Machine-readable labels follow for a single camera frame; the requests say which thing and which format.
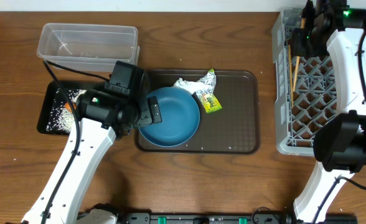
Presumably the white tissue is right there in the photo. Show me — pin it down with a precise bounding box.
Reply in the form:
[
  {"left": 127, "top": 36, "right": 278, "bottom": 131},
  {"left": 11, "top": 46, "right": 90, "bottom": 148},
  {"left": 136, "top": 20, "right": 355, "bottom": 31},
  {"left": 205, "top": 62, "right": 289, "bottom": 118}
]
[{"left": 173, "top": 78, "right": 203, "bottom": 95}]

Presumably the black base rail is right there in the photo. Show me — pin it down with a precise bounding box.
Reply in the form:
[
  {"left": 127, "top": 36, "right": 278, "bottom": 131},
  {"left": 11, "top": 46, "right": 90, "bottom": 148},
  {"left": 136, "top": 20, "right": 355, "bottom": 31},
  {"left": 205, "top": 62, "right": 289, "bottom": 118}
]
[{"left": 77, "top": 212, "right": 358, "bottom": 224}]

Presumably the clear plastic container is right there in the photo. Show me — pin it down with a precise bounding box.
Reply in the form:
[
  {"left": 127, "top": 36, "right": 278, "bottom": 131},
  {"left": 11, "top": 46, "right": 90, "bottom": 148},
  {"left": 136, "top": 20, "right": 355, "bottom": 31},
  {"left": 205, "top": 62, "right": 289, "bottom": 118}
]
[{"left": 37, "top": 23, "right": 140, "bottom": 72}]

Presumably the orange carrot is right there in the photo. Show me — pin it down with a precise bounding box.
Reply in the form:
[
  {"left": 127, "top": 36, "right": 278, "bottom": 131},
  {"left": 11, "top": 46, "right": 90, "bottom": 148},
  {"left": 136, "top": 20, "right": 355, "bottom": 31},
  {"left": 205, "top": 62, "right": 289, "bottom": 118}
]
[{"left": 64, "top": 103, "right": 72, "bottom": 113}]

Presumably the dark blue plate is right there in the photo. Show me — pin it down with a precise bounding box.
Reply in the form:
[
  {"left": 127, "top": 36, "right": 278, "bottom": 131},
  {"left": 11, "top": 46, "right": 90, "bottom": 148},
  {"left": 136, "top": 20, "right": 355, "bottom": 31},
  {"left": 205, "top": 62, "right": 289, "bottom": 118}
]
[{"left": 139, "top": 87, "right": 200, "bottom": 147}]

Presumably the pile of white rice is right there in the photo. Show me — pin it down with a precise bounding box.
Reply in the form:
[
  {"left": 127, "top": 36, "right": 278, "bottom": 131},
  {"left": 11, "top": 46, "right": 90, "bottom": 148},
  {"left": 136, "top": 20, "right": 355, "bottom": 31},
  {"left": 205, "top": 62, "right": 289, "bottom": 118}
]
[{"left": 45, "top": 89, "right": 75, "bottom": 135}]

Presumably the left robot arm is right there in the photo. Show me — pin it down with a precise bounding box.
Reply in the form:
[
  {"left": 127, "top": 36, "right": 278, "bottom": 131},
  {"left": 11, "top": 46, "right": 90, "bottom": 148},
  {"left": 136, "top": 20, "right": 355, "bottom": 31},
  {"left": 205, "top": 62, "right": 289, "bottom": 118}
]
[{"left": 22, "top": 83, "right": 162, "bottom": 223}]

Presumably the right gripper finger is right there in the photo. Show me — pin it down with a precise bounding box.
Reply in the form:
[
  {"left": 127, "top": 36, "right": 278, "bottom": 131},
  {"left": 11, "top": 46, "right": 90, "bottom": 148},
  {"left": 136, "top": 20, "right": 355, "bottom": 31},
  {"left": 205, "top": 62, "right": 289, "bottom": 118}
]
[
  {"left": 291, "top": 28, "right": 309, "bottom": 57},
  {"left": 301, "top": 0, "right": 314, "bottom": 28}
]

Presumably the wooden chopstick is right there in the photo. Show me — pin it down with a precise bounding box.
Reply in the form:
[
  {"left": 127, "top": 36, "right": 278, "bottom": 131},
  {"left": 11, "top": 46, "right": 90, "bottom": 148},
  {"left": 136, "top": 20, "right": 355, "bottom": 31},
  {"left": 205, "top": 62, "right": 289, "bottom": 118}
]
[
  {"left": 288, "top": 45, "right": 294, "bottom": 109},
  {"left": 293, "top": 18, "right": 306, "bottom": 91}
]

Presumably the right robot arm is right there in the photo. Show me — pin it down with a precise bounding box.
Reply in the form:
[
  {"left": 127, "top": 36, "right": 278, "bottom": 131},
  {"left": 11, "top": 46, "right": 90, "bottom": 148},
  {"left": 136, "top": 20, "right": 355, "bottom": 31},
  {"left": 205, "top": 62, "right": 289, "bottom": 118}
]
[{"left": 281, "top": 1, "right": 366, "bottom": 223}]

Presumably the silver green snack wrapper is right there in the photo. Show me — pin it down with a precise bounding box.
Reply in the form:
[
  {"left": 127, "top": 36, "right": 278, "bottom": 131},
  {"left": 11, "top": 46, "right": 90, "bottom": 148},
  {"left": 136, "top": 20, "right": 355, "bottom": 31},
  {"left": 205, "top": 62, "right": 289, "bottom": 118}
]
[{"left": 195, "top": 69, "right": 222, "bottom": 113}]

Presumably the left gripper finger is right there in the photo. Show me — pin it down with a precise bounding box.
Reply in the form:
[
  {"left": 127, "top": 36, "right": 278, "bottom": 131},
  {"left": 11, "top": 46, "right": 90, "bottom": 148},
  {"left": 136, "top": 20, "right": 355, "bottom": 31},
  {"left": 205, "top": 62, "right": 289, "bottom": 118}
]
[
  {"left": 137, "top": 98, "right": 153, "bottom": 127},
  {"left": 148, "top": 96, "right": 162, "bottom": 123}
]

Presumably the grey dishwasher rack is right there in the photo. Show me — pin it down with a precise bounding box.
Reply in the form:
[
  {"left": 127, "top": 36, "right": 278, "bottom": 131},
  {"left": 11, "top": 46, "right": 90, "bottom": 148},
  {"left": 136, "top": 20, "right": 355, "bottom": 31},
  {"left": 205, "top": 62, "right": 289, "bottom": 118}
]
[{"left": 271, "top": 8, "right": 366, "bottom": 161}]

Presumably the black rectangular tray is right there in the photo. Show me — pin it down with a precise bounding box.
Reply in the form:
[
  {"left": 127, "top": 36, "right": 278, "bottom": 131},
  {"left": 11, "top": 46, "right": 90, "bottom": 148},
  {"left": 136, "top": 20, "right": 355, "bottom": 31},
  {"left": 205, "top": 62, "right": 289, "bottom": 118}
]
[{"left": 37, "top": 80, "right": 103, "bottom": 135}]

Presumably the brown serving tray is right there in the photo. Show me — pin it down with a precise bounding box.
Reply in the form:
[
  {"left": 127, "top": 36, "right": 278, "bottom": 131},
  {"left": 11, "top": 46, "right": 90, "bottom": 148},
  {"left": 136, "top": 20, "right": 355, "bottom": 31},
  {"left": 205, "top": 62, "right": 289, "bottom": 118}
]
[{"left": 135, "top": 70, "right": 260, "bottom": 154}]

